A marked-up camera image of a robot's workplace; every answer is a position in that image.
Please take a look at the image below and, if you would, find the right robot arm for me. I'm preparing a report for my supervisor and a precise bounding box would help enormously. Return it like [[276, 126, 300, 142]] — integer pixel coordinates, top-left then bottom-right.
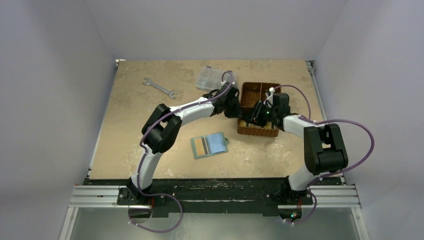
[[241, 93, 349, 204]]

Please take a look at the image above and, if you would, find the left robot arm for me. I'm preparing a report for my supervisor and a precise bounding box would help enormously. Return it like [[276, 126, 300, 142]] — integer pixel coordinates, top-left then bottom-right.
[[129, 82, 241, 205]]

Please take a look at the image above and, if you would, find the aluminium frame rail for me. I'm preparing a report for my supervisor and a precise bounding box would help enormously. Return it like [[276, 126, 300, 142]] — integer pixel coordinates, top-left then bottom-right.
[[305, 60, 361, 208]]

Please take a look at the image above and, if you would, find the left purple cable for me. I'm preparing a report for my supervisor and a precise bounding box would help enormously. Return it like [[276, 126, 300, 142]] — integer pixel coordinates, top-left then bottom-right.
[[136, 70, 235, 196]]

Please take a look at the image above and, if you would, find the clear plastic organizer box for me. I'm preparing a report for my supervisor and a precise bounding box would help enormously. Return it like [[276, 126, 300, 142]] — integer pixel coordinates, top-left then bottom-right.
[[194, 66, 231, 92]]

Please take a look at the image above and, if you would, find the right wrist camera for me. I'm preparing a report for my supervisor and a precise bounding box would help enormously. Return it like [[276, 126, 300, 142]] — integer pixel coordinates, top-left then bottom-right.
[[265, 87, 275, 105]]

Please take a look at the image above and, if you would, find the gold credit card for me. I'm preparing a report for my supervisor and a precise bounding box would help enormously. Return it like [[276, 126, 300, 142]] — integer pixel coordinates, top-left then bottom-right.
[[193, 136, 210, 157]]

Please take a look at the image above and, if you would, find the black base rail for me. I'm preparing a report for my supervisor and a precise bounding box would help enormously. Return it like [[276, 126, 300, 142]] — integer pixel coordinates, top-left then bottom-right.
[[115, 178, 342, 218]]

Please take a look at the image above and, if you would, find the brown woven basket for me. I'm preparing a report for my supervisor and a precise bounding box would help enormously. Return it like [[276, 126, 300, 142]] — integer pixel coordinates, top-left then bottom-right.
[[237, 82, 280, 138]]

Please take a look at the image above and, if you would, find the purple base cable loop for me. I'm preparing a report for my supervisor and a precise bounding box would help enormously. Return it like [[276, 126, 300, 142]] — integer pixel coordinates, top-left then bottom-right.
[[127, 193, 184, 233]]

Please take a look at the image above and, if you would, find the silver open-end wrench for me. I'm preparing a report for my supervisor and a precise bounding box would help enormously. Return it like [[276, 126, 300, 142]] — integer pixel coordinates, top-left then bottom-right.
[[142, 77, 178, 99]]

